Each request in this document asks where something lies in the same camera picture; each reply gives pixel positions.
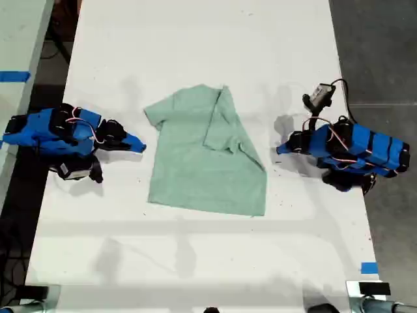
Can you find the long blue tape strip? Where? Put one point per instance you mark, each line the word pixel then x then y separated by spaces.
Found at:
pixel 14 76

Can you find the large black round object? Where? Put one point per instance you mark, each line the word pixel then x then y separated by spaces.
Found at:
pixel 324 308

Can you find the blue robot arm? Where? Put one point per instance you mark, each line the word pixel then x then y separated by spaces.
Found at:
pixel 39 130
pixel 374 146

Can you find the short blue tape strip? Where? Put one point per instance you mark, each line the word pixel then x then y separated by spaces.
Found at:
pixel 369 268

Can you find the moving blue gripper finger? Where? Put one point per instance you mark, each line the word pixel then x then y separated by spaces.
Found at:
pixel 288 151
pixel 130 146

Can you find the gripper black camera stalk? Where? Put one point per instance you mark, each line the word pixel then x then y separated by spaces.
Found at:
pixel 96 171
pixel 313 111

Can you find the black box on metal bracket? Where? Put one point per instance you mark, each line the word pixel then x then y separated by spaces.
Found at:
pixel 374 289

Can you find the small black round object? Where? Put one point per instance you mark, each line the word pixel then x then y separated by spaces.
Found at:
pixel 211 310

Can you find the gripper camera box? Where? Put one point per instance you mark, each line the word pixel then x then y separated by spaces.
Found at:
pixel 322 93
pixel 73 171

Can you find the pale green t-shirt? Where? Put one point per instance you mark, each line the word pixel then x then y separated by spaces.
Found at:
pixel 195 169

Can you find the metal bracket with black block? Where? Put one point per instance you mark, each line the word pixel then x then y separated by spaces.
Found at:
pixel 49 296

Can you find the grey metal tube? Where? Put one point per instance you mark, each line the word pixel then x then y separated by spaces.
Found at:
pixel 374 306

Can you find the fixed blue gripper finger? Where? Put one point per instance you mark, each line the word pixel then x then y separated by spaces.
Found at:
pixel 133 138
pixel 286 145

